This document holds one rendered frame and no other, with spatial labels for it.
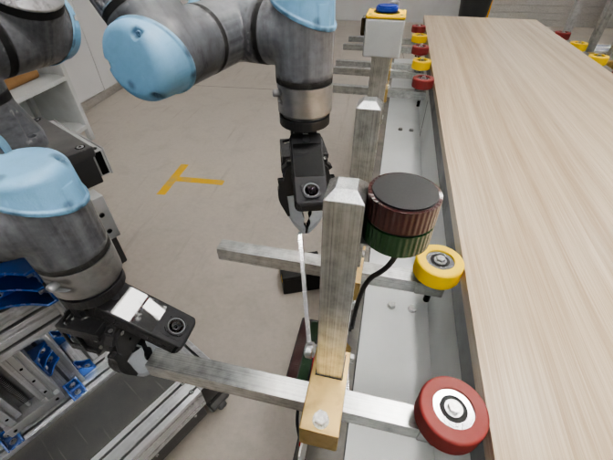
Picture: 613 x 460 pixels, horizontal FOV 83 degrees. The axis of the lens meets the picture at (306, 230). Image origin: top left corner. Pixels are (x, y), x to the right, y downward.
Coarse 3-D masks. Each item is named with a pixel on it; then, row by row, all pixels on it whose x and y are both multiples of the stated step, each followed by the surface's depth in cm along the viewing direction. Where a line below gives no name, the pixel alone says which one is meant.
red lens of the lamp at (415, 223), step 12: (372, 180) 30; (372, 204) 28; (384, 204) 27; (372, 216) 28; (384, 216) 27; (396, 216) 27; (408, 216) 26; (420, 216) 26; (432, 216) 27; (384, 228) 28; (396, 228) 27; (408, 228) 27; (420, 228) 27
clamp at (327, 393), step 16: (320, 384) 47; (336, 384) 47; (320, 400) 45; (336, 400) 45; (304, 416) 44; (336, 416) 44; (304, 432) 43; (320, 432) 42; (336, 432) 42; (336, 448) 44
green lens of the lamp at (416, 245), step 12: (372, 228) 29; (432, 228) 29; (372, 240) 30; (384, 240) 29; (396, 240) 28; (408, 240) 28; (420, 240) 28; (384, 252) 29; (396, 252) 29; (408, 252) 29; (420, 252) 29
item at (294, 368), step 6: (300, 330) 72; (300, 336) 71; (300, 342) 70; (300, 348) 69; (294, 354) 68; (300, 354) 68; (294, 360) 67; (300, 360) 67; (294, 366) 66; (288, 372) 65; (294, 372) 65
